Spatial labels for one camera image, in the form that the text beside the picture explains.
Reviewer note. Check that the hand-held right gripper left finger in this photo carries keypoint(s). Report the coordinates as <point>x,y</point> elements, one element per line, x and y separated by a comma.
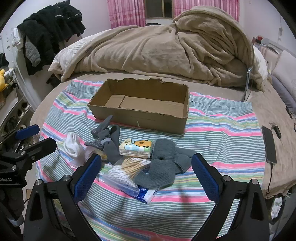
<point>87,178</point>

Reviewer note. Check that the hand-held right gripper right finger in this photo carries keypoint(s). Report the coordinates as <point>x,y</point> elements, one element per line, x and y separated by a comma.
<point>205,176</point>

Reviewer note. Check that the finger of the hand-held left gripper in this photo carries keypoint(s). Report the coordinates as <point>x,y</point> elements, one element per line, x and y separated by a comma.
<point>27,132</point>
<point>42,146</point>

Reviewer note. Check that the grey knit sock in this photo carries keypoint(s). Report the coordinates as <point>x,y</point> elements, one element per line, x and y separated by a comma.
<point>159,166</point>
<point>185,160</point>

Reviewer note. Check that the white sock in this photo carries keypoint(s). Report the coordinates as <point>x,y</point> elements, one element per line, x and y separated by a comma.
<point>71,143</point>

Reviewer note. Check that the bag of cotton swabs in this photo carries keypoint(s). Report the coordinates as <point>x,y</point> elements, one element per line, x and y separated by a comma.
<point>126,171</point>

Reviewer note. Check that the dark grey grip socks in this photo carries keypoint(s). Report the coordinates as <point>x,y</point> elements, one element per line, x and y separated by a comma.
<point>109,141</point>

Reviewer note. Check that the cartoon print tissue pack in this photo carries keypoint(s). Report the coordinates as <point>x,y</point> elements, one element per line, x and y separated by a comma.
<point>136,148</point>

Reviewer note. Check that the blue white tissue pack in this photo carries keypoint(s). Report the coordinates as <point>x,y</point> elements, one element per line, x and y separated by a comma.
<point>144,194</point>

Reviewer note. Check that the brown cardboard box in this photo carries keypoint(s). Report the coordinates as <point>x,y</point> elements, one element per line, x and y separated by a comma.
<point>148,102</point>

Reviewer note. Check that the metal shelf rack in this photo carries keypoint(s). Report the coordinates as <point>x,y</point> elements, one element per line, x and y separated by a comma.
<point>13,106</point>

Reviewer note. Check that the striped cloth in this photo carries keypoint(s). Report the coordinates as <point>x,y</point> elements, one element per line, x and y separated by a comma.
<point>219,129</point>

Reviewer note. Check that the yellow plush toy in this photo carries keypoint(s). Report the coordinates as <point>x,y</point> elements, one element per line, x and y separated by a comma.
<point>1,78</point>

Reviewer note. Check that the black smartphone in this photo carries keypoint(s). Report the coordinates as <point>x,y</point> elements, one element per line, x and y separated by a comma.
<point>269,143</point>

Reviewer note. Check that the white plastic bag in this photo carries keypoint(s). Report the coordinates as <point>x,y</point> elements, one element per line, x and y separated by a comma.
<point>277,206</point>

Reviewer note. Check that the grey knit garment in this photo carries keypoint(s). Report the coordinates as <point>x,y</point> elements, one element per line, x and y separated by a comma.
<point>32,52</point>

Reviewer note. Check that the black charger adapter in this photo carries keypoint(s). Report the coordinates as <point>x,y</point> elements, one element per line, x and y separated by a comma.
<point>276,131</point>

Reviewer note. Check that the white quilted duvet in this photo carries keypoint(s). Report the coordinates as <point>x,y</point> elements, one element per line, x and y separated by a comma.
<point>69,53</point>

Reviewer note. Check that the white garment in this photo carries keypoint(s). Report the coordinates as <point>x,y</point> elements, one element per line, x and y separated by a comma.
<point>16,36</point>

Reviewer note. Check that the pile of black clothes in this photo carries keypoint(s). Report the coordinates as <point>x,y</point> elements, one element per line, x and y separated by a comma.
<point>46,30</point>

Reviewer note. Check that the white pillow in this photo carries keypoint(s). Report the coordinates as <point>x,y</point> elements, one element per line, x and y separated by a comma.
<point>260,62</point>

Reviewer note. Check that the grey pillow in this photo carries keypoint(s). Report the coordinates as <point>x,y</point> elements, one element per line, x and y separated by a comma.
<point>284,67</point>

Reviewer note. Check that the beige fleece blanket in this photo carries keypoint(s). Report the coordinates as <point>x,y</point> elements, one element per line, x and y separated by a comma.
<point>150,51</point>

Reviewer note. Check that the pink curtain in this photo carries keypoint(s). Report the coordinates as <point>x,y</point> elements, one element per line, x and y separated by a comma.
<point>124,14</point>
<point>203,7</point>

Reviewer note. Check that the window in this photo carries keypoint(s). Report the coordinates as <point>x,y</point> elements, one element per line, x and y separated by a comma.
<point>159,8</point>

